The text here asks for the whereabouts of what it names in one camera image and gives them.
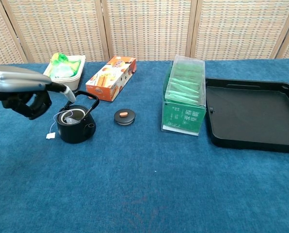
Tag bright green packet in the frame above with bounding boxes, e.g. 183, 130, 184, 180
51, 52, 69, 65

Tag cream plastic container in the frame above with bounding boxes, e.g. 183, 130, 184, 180
43, 54, 86, 92

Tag black teapot lid orange knob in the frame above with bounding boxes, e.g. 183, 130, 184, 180
113, 108, 137, 126

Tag blue felt table cover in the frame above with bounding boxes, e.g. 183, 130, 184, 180
0, 58, 289, 233

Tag yellow-green plastic packet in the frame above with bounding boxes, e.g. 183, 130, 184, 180
68, 60, 81, 73

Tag black teapot with handle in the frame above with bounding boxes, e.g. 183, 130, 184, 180
56, 90, 100, 144

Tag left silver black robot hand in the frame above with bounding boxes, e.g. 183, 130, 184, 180
0, 64, 77, 120

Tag black square plastic tray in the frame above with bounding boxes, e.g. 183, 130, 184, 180
205, 77, 289, 155

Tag orange biscuit box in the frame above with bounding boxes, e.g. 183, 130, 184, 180
85, 55, 137, 102

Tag woven bamboo folding screen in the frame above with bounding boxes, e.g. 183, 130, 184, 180
0, 0, 289, 64

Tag clear box green packets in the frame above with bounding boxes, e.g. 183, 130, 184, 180
161, 54, 207, 136

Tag pyramid tea bag with tag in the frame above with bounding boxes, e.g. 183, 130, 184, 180
46, 108, 80, 141

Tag pale green white packet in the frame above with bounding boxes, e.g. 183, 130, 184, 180
49, 63, 74, 79

